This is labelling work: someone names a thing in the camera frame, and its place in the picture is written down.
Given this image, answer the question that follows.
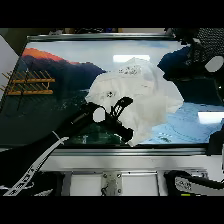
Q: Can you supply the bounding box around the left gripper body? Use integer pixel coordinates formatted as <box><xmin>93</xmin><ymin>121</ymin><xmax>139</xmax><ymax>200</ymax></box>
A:
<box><xmin>105</xmin><ymin>114</ymin><xmax>135</xmax><ymax>145</ymax></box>

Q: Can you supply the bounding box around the black white dotted garment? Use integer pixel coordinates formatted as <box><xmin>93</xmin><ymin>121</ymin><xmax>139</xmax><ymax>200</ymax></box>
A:
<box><xmin>195</xmin><ymin>28</ymin><xmax>224</xmax><ymax>65</ymax></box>

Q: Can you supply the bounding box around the silver frame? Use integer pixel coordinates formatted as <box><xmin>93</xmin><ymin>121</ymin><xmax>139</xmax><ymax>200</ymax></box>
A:
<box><xmin>0</xmin><ymin>32</ymin><xmax>224</xmax><ymax>197</ymax></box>

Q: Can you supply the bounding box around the black cable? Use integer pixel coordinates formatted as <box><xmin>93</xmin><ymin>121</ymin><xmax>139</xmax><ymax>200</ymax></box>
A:
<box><xmin>100</xmin><ymin>185</ymin><xmax>110</xmax><ymax>197</ymax></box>

